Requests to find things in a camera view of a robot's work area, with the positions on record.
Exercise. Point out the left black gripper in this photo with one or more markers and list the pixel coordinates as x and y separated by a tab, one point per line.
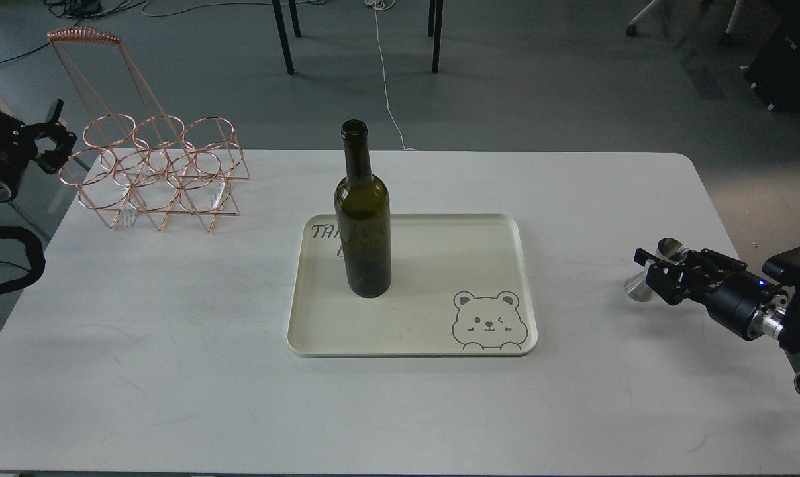
18	147

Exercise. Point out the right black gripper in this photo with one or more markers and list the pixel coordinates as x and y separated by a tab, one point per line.
740	301

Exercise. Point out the dark green wine bottle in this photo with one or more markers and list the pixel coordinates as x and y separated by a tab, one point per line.
362	206

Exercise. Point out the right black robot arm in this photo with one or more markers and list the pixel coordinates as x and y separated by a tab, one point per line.
782	269

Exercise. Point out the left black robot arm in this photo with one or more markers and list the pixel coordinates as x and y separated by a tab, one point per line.
47	144

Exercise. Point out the black equipment case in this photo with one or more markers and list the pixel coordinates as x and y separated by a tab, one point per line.
775	72

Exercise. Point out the cream bear serving tray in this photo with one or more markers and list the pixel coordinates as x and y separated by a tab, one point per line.
459	288

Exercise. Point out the office chair base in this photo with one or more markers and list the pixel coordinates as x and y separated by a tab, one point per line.
670	19

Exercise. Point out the copper wire bottle rack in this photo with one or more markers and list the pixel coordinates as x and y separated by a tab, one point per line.
146	163

